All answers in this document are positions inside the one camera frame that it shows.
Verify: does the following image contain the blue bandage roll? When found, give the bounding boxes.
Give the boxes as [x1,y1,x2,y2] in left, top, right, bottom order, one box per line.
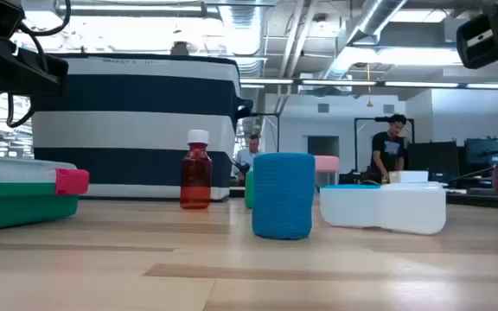
[251,151,316,241]

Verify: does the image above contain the white blue pill organizer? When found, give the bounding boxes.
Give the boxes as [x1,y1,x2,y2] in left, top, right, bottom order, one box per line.
[319,181,448,236]

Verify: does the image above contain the silver ventilation duct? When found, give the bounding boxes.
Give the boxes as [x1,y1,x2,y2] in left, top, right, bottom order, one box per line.
[321,0,409,81]

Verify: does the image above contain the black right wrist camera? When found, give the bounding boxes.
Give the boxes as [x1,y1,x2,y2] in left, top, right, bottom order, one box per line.
[456,11,498,71]

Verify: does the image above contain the white box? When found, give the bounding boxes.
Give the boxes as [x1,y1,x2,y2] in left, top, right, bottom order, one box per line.
[388,170,430,185]

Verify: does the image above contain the person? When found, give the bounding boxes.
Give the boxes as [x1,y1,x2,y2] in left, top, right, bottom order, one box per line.
[231,133,263,187]
[369,113,408,185]

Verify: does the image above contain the black metal stand frame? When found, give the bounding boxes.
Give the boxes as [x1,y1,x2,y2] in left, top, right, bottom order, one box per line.
[353,117,416,174]

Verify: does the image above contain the amber medicine bottle white cap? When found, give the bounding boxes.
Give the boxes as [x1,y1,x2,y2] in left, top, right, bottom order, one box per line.
[180,129,214,211]

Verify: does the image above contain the black aluminium table frame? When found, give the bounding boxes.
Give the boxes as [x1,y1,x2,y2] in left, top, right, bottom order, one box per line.
[228,186,498,208]

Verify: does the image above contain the green first aid kit box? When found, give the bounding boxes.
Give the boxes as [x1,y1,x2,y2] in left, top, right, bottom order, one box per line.
[0,154,91,233]

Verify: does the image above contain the yellow hanging pendant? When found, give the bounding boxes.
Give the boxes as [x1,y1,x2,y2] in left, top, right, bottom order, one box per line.
[365,63,374,108]

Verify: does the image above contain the dark computer monitor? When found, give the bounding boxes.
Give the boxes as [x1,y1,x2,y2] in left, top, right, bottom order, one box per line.
[405,141,460,179]
[463,136,498,175]

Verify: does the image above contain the navy white striped fabric basket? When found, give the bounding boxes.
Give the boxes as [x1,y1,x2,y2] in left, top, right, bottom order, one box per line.
[30,52,254,202]

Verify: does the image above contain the green bandage roll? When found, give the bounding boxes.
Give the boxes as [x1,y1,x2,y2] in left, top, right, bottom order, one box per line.
[244,169,255,210]

